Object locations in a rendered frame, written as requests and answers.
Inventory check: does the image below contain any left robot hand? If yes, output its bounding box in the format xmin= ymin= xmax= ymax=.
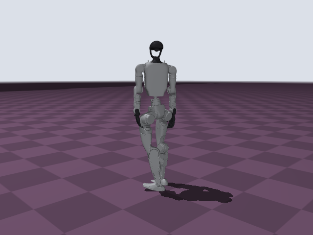
xmin=134 ymin=109 xmax=143 ymax=128

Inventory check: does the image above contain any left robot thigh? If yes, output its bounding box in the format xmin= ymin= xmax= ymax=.
xmin=139 ymin=111 xmax=160 ymax=156

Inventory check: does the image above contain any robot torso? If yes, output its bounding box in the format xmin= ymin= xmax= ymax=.
xmin=144 ymin=60 xmax=169 ymax=119

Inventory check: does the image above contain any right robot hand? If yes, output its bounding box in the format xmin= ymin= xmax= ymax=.
xmin=167 ymin=108 xmax=176 ymax=128

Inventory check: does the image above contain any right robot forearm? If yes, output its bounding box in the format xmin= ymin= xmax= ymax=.
xmin=169 ymin=93 xmax=177 ymax=113

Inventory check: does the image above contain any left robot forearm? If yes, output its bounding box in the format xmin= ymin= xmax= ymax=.
xmin=133 ymin=86 xmax=141 ymax=114

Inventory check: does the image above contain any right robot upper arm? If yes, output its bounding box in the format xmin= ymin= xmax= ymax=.
xmin=167 ymin=65 xmax=177 ymax=94

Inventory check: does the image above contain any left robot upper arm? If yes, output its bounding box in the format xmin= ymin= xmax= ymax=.
xmin=135 ymin=64 xmax=146 ymax=94

